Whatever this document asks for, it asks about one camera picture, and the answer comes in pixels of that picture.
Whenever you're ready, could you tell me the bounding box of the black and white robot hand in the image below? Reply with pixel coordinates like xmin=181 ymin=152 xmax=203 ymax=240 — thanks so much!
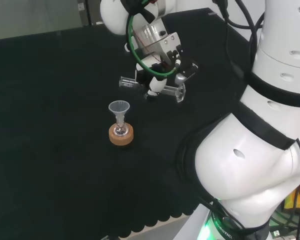
xmin=134 ymin=55 xmax=200 ymax=103

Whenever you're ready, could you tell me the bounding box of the clear graduated cylinder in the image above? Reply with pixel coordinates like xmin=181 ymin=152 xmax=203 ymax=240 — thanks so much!
xmin=119 ymin=76 xmax=187 ymax=104

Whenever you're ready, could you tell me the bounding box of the clear plastic funnel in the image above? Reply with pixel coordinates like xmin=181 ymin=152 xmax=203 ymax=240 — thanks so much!
xmin=108 ymin=100 xmax=131 ymax=126

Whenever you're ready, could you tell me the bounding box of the round-bottom glass flask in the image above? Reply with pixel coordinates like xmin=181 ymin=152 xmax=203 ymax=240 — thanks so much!
xmin=113 ymin=119 xmax=129 ymax=137

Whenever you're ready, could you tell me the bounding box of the black bench cloth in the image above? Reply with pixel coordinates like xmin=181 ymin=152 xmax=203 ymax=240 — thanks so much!
xmin=0 ymin=7 xmax=256 ymax=239

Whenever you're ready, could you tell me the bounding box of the yellow stop button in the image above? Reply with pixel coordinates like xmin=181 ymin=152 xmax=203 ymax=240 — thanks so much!
xmin=282 ymin=179 xmax=300 ymax=214

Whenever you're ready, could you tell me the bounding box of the green cable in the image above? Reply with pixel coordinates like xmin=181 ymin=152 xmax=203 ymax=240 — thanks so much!
xmin=126 ymin=12 xmax=179 ymax=77

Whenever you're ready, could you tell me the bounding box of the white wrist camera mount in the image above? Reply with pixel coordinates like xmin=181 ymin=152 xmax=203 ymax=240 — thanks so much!
xmin=132 ymin=22 xmax=184 ymax=67

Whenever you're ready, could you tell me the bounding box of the cork ring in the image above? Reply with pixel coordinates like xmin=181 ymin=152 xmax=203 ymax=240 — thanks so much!
xmin=108 ymin=123 xmax=135 ymax=147

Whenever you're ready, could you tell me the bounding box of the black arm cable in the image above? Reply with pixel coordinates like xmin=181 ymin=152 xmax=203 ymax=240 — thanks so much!
xmin=211 ymin=0 xmax=266 ymax=85

